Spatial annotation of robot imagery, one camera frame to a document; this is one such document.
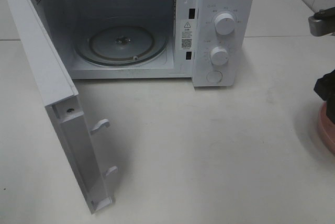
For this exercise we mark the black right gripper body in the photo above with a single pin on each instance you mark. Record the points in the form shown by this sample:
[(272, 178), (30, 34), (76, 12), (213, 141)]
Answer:
[(324, 87)]

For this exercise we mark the pink round plate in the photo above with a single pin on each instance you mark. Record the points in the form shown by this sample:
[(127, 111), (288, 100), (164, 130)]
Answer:
[(326, 128)]

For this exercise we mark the round white door-release button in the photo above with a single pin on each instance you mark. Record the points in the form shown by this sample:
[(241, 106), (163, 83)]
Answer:
[(214, 77)]

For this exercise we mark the white microwave door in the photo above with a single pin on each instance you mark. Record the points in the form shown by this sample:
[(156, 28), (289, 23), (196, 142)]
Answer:
[(39, 34)]

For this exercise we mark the lower white timer knob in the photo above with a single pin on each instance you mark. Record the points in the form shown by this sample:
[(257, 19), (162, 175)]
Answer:
[(219, 56)]

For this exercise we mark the upper white power knob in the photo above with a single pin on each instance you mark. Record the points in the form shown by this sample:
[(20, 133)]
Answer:
[(224, 23)]

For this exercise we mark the white microwave oven body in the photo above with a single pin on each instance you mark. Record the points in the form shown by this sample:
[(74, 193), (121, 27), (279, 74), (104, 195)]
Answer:
[(85, 16)]

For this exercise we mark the white warning label sticker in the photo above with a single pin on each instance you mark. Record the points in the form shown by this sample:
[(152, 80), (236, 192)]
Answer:
[(187, 31)]

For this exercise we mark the glass microwave turntable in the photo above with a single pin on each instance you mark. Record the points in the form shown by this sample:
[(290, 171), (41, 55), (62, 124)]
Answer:
[(121, 45)]

